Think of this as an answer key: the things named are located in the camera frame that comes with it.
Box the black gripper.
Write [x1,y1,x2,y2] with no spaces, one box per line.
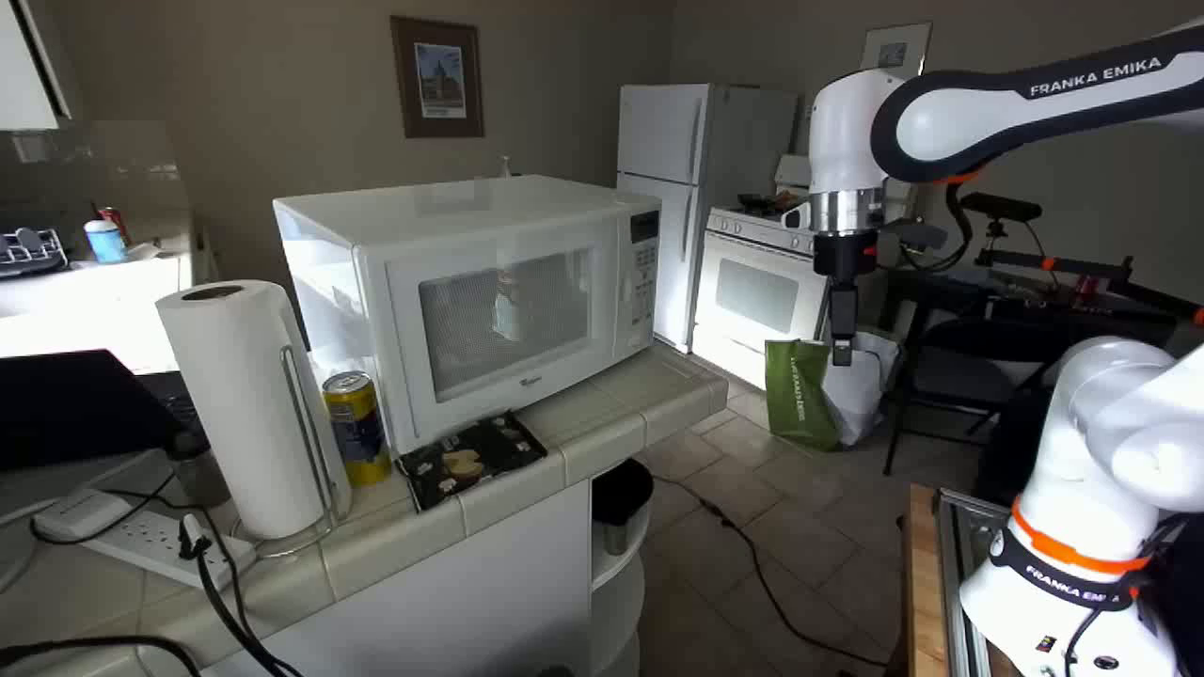
[808,230,877,369]

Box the black robot wrist cable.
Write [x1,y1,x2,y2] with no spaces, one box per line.
[877,174,981,274]

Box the small light framed picture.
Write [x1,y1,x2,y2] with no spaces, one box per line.
[858,20,934,82]

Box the white corner shelf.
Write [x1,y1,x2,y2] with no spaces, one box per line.
[582,453,660,677]

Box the white plastic bag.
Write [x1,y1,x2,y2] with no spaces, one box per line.
[821,331,904,450]

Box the white refrigerator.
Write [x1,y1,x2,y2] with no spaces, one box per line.
[613,77,800,358]

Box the black camera on stand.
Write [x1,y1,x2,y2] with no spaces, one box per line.
[956,188,1045,259]

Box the green shopping bag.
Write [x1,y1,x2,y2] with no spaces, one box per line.
[765,336,841,450]

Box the white wall cabinet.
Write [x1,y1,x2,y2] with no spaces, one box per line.
[0,0,74,136]

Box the black laptop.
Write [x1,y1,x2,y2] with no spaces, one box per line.
[0,344,211,475]

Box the black dish rack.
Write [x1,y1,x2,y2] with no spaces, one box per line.
[0,221,73,282]

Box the black snack packet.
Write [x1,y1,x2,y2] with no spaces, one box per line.
[396,408,550,516]

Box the dark framed wall picture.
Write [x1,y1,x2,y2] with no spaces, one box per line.
[386,11,490,142]

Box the yellow drink can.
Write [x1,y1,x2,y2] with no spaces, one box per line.
[321,369,396,489]

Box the black stovetop pan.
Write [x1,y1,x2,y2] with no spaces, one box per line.
[735,188,805,218]

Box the black floor cable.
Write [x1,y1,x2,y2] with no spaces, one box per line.
[661,466,897,674]

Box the white kitchen stove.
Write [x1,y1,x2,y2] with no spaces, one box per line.
[687,201,897,391]

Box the wooden table board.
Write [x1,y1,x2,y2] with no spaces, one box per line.
[900,481,994,677]

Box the white power strip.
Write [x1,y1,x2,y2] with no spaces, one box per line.
[88,499,261,595]

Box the black power cable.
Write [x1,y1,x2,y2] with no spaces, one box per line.
[173,504,303,677]

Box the white paper towel roll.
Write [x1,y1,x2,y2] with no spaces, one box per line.
[153,274,342,541]

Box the white power adapter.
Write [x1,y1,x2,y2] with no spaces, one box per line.
[31,486,134,545]

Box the white microwave oven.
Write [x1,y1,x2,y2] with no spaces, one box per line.
[270,168,667,458]

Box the wire paper towel holder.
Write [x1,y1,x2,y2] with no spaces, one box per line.
[241,343,357,561]

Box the black folding table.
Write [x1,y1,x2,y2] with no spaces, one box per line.
[877,254,1204,481]

